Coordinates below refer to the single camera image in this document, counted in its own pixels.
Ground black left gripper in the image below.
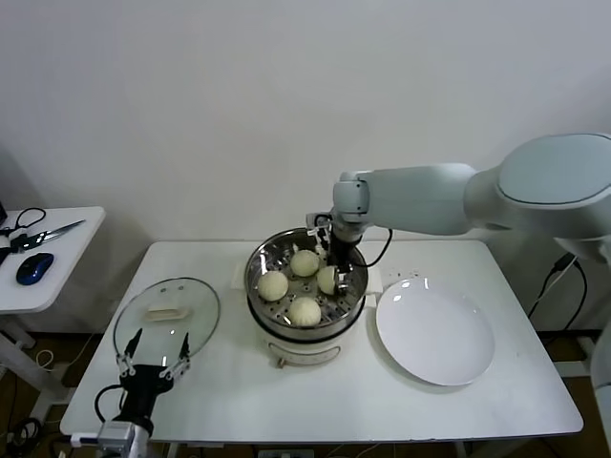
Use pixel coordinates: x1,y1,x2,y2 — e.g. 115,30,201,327
116,327,192,424

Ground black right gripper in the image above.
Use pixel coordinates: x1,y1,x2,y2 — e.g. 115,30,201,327
327,227,360,293

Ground white steamed baozi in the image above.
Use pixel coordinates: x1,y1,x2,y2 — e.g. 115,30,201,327
289,249,320,278
316,265,341,296
257,270,289,302
288,295,322,328

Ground round glass lid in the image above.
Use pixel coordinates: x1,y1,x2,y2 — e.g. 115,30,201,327
113,277,221,368

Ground steel steamer basket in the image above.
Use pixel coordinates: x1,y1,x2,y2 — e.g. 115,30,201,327
231,228,383,335

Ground white electric cooker pot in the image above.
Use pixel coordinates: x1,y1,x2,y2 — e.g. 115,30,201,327
247,285,378,371

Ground large white plate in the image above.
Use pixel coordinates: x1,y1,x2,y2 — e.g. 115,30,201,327
374,278,495,386

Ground small white side table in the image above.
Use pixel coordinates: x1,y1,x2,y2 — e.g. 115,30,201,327
0,206,106,421

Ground blue computer mouse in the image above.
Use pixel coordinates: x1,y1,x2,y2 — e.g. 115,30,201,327
14,252,54,286

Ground white power strip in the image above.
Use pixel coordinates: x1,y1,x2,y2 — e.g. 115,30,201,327
257,447,316,458

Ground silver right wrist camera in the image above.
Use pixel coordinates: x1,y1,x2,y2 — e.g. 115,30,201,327
305,212,334,238

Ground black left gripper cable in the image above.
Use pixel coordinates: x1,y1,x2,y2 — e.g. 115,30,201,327
94,384,128,424

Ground tangled black floor cables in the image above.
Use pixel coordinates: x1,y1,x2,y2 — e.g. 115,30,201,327
9,418,44,449

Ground black handled scissors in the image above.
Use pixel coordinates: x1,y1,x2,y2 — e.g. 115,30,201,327
9,219,87,253

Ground black looped cord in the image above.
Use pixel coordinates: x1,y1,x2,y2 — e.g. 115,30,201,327
0,208,48,239

